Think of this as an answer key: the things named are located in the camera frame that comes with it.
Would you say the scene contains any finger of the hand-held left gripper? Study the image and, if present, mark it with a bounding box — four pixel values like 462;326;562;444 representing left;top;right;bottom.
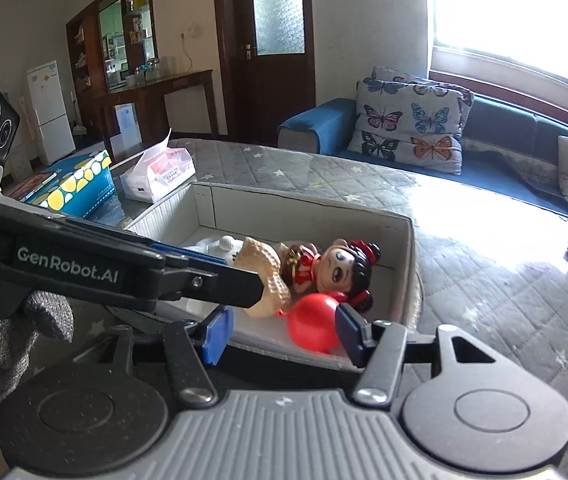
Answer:
158;259;266;310
148;241;231;267

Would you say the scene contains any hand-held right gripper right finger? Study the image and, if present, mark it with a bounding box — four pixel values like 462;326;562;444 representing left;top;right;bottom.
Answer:
335;304;502;407

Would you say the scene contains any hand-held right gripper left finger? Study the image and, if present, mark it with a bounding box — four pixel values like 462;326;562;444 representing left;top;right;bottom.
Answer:
71;305;235;407

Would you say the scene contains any white plush rabbit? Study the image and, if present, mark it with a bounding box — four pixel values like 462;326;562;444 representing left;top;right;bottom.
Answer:
184;234;246;267

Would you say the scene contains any red balloon toy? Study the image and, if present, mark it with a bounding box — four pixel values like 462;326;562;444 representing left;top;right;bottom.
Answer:
276;294;353;357

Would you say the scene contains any beige peanut toy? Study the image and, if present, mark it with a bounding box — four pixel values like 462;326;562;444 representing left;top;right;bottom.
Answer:
234;236;296;319

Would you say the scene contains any doll figure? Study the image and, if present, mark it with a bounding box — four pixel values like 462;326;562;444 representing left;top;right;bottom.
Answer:
284;239;383;314

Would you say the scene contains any black and white cardboard box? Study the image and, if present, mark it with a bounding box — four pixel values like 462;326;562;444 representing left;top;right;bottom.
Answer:
124;182;418;374

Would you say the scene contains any grey quilted desktop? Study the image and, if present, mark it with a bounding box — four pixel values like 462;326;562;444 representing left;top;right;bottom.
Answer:
0;137;568;480

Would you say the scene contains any person's left hand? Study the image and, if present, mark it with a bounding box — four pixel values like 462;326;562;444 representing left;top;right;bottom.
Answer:
0;291;76;422

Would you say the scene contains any blue tissue box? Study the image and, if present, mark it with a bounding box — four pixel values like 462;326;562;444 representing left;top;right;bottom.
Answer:
9;149;116;219

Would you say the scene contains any pink tissue pack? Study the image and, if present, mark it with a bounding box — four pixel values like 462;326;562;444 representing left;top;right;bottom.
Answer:
120;127;198;204

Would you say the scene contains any dark wooden sideboard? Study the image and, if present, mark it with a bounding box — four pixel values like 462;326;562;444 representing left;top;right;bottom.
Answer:
93;70;218;162

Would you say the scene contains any white fridge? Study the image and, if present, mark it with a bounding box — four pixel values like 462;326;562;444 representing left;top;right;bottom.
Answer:
25;60;77;167

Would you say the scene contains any dark wooden door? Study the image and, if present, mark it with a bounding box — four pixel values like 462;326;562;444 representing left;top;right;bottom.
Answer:
211;0;318;137

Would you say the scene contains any butterfly print pillow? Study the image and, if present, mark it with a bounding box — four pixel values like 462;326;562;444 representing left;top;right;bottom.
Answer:
349;77;465;177
371;65;476;136

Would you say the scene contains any blue sofa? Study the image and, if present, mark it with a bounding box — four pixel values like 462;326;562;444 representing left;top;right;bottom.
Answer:
278;92;568;232

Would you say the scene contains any window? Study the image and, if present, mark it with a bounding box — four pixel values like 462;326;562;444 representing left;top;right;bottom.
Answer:
424;0;568;97

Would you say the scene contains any wooden wall shelf unit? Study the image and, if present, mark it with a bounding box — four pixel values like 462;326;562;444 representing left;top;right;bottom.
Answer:
65;0;158;94

